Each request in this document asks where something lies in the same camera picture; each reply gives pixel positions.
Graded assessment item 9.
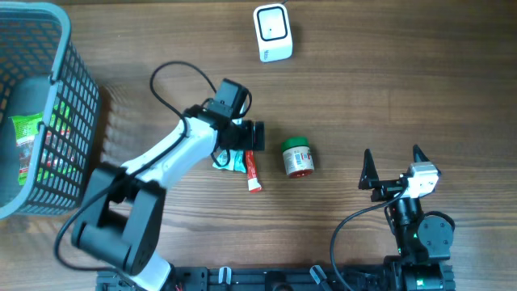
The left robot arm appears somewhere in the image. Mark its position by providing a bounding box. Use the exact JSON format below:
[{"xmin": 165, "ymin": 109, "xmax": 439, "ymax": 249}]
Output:
[{"xmin": 71, "ymin": 79, "xmax": 264, "ymax": 290}]

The red stick sachet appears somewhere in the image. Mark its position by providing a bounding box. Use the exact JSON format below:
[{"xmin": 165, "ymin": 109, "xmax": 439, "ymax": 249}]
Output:
[{"xmin": 245, "ymin": 150, "xmax": 263, "ymax": 192}]

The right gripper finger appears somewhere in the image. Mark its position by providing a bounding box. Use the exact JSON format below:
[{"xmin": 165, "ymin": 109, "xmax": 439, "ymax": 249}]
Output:
[
  {"xmin": 412, "ymin": 145, "xmax": 441, "ymax": 175},
  {"xmin": 358, "ymin": 149, "xmax": 380, "ymax": 190}
]

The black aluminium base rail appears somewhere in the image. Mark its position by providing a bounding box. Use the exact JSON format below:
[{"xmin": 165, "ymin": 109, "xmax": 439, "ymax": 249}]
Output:
[{"xmin": 95, "ymin": 264, "xmax": 456, "ymax": 291}]

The grey plastic mesh basket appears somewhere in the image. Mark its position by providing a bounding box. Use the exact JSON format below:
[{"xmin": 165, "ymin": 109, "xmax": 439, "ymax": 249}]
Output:
[{"xmin": 1, "ymin": 2, "xmax": 102, "ymax": 219}]

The right black camera cable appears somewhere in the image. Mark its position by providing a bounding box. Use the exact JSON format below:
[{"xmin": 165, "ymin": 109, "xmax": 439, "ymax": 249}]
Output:
[{"xmin": 329, "ymin": 186, "xmax": 409, "ymax": 291}]

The teal wrapper packet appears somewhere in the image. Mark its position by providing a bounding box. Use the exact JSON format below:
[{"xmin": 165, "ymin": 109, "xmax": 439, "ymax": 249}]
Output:
[{"xmin": 212, "ymin": 150, "xmax": 247, "ymax": 173}]

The green lid jar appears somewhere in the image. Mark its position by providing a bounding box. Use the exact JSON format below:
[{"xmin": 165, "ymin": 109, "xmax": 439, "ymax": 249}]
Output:
[{"xmin": 281, "ymin": 137, "xmax": 314, "ymax": 178}]

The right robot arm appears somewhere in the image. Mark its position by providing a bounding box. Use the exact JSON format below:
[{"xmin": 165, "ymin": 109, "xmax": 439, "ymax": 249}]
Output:
[{"xmin": 359, "ymin": 145, "xmax": 456, "ymax": 291}]

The green snack bag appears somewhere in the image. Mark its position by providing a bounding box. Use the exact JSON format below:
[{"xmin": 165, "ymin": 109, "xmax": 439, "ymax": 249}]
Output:
[{"xmin": 8, "ymin": 103, "xmax": 72, "ymax": 187}]

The white barcode scanner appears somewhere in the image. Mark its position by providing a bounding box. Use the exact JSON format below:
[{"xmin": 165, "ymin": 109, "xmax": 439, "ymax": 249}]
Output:
[{"xmin": 253, "ymin": 3, "xmax": 293, "ymax": 63}]

